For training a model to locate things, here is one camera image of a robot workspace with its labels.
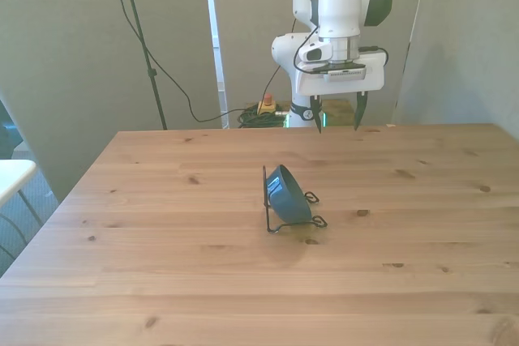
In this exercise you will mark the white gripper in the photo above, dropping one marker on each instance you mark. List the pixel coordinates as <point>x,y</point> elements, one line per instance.
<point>375,74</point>

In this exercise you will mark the dark blue bowl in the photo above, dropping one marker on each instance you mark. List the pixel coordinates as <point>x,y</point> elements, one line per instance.
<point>290,198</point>

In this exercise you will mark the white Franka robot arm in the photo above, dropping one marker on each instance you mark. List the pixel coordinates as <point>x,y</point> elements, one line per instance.
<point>338,5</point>

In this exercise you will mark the yellow emergency stop button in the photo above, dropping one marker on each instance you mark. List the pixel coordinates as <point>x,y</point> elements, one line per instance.
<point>266,106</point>

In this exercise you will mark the black tripod stand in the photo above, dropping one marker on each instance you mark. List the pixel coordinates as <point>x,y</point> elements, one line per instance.
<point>140,34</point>

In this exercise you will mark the white side table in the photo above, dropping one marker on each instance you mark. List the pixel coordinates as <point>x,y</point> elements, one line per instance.
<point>14,178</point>

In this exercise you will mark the white partition frame strip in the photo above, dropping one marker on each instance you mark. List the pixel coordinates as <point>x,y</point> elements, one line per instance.
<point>215,38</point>

